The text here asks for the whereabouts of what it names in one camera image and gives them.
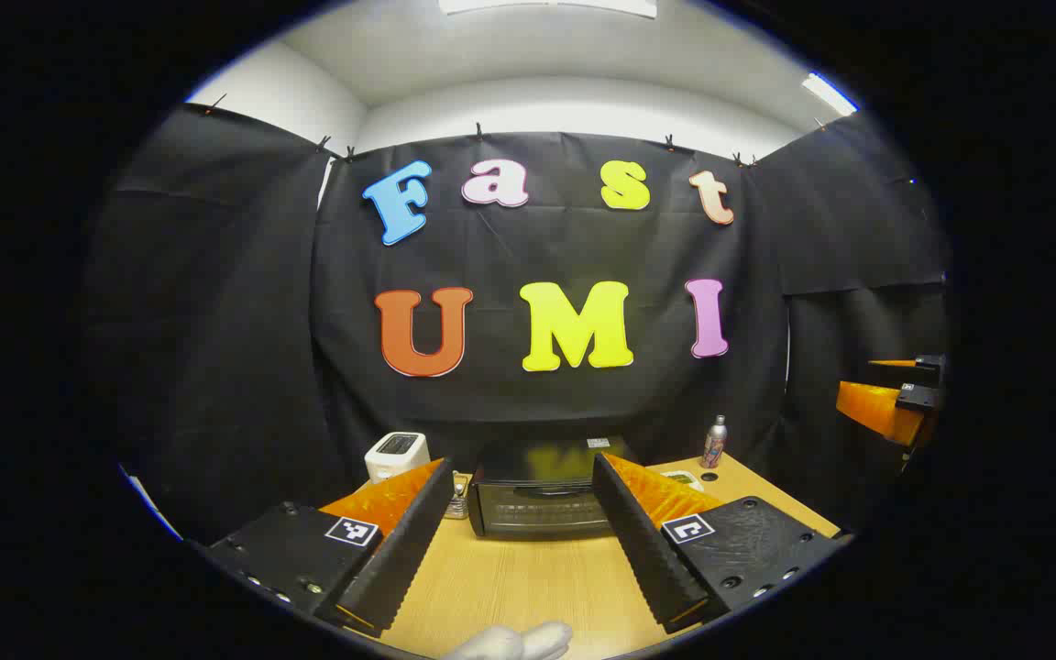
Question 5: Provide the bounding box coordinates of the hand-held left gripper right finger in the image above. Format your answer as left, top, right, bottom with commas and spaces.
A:
590, 451, 854, 635

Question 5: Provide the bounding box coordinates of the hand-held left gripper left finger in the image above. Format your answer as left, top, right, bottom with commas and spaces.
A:
207, 456, 456, 640

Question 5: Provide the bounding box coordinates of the black electric oven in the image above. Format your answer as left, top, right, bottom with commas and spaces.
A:
468, 436, 632, 539

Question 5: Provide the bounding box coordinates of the small pale container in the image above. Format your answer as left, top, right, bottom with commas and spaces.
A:
445, 471, 473, 521

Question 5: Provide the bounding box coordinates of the white toaster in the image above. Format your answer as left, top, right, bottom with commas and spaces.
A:
365, 432, 431, 484

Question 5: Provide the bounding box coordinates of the silver printed bottle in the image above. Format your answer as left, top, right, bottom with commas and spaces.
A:
700, 414, 729, 469

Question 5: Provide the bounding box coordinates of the small ceiling light panel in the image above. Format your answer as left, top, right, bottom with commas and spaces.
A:
801, 72, 860, 116

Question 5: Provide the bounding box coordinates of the long ceiling light panel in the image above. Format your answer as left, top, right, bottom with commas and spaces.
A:
439, 0, 658, 18

